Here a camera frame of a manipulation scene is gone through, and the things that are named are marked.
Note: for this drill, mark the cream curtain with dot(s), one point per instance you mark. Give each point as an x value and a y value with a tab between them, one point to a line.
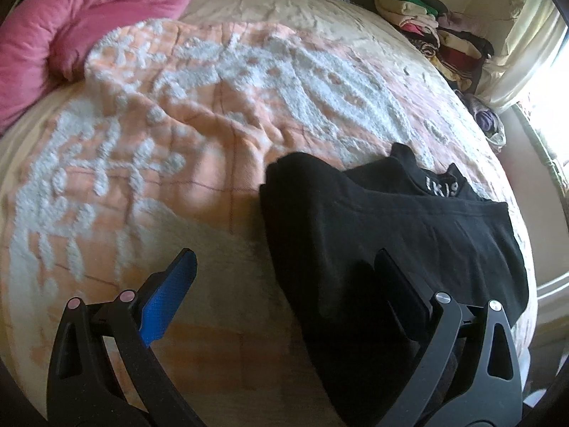
529	40

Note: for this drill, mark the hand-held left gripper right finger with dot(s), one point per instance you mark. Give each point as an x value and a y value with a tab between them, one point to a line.
402	291

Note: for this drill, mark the pile of mixed clothes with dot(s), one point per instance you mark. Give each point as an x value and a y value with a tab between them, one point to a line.
435	31

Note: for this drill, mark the bed with cream sheet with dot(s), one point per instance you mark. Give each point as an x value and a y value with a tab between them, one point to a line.
311	9

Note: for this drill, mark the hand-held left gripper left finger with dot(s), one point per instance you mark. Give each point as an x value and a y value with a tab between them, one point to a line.
169	293

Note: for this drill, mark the pink duvet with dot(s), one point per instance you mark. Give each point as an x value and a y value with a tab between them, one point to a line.
66	22

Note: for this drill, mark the plastic bag of clothes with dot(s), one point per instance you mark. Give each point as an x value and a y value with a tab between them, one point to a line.
486	120

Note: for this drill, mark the black shorts with lettered waistband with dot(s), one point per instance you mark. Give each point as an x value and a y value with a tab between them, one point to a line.
378	213

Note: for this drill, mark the peach and white tufted blanket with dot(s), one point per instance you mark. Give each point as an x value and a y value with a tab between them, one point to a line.
231	111

